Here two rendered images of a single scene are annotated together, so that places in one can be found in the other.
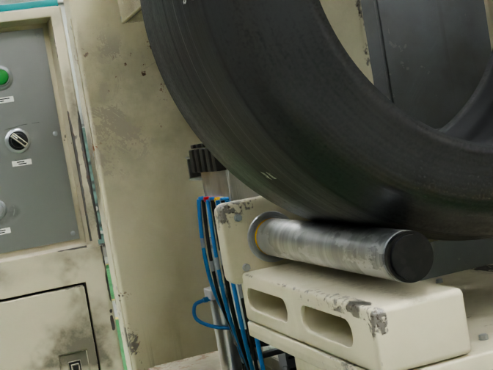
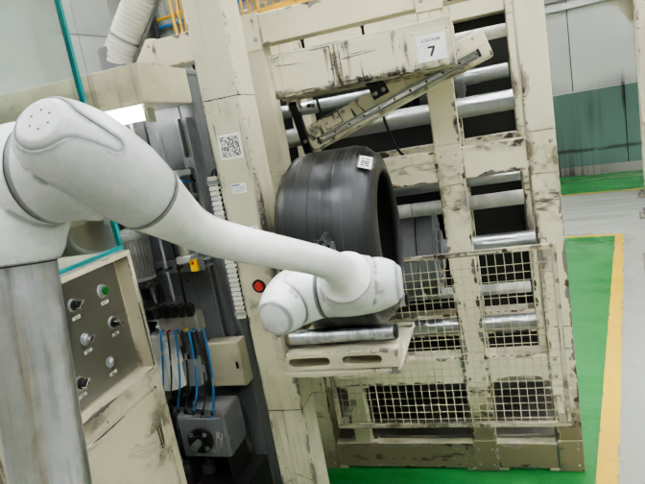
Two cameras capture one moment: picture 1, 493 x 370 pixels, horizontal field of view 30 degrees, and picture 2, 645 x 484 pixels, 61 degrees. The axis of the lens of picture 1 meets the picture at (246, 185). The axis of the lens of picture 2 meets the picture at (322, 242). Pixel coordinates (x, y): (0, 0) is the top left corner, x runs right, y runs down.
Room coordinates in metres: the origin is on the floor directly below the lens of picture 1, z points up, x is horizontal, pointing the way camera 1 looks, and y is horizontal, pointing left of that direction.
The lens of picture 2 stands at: (0.01, 1.22, 1.51)
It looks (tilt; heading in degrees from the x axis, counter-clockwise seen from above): 11 degrees down; 306
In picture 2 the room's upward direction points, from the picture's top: 10 degrees counter-clockwise
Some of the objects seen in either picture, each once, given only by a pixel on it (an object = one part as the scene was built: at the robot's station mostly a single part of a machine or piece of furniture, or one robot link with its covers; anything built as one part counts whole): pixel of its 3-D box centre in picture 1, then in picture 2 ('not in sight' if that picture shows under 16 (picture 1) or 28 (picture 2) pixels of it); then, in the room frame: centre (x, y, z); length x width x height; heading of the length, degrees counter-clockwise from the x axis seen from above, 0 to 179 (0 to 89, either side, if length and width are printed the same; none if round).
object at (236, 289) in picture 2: not in sight; (231, 247); (1.29, -0.05, 1.19); 0.05 x 0.04 x 0.48; 108
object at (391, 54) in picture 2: not in sight; (365, 62); (0.96, -0.53, 1.71); 0.61 x 0.25 x 0.15; 18
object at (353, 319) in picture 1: (337, 306); (342, 354); (0.94, -0.07, 0.83); 0.36 x 0.09 x 0.06; 18
